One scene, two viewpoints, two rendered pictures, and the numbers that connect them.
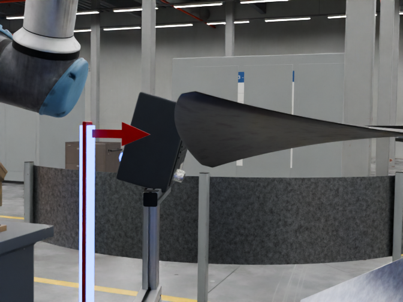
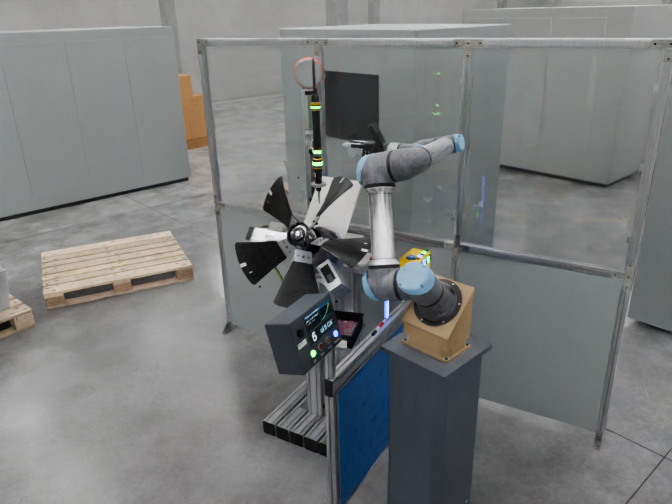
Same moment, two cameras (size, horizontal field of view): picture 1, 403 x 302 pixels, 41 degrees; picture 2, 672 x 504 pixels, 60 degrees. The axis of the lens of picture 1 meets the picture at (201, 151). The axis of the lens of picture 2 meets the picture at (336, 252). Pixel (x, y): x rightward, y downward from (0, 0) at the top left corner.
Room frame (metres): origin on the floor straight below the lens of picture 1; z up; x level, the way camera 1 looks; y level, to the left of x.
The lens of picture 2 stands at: (2.76, 1.03, 2.19)
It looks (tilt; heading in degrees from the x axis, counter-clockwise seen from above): 22 degrees down; 208
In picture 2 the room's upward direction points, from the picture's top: 2 degrees counter-clockwise
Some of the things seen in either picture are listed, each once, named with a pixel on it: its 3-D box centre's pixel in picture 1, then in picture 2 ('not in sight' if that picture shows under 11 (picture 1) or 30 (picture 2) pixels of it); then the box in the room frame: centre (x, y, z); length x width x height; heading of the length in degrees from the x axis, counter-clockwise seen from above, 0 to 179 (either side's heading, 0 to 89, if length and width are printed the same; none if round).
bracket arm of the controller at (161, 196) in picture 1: (158, 192); not in sight; (1.17, 0.09, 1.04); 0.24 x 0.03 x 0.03; 177
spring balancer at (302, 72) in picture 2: not in sight; (308, 72); (-0.09, -0.62, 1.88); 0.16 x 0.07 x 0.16; 122
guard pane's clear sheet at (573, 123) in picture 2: not in sight; (388, 143); (-0.20, -0.19, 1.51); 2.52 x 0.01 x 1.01; 87
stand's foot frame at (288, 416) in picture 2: not in sight; (325, 408); (0.31, -0.36, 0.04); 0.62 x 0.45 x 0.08; 177
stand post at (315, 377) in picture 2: not in sight; (314, 355); (0.41, -0.36, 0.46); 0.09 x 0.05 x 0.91; 87
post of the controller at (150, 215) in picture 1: (150, 239); (330, 355); (1.07, 0.10, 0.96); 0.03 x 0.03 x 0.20; 87
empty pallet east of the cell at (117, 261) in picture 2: not in sight; (115, 265); (-0.65, -3.06, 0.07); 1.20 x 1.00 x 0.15; 143
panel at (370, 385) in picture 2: not in sight; (379, 403); (0.64, 0.12, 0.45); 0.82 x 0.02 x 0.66; 177
